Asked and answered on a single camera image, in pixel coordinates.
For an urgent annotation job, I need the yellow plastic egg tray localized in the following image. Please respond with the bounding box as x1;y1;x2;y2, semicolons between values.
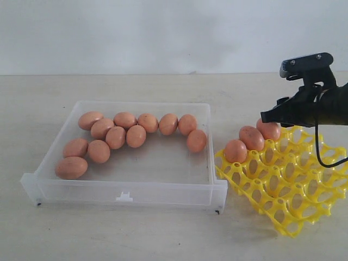
215;127;347;238

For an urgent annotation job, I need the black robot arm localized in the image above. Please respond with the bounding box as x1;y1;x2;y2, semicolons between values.
260;85;347;128

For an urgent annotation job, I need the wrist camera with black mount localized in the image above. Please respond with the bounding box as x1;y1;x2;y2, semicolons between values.
279;52;337;90

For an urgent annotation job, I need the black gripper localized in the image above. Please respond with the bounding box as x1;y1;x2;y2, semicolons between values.
260;85;322;127

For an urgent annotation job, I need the clear plastic drawer bin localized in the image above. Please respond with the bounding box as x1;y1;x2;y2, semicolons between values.
21;101;228;214

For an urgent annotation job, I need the black cable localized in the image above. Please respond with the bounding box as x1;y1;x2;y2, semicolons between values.
314;86;348;168

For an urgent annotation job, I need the brown egg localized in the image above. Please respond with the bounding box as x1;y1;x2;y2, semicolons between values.
63;138;89;158
113;111;137;129
138;113;158;133
187;129;207;153
159;113;178;135
126;125;146;148
78;111;104;131
256;119;281;141
178;114;197;136
88;140;111;164
239;126;265;151
105;126;126;150
55;157;88;180
223;139;247;163

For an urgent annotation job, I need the brown egg second row left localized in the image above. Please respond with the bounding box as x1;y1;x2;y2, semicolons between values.
90;118;115;140

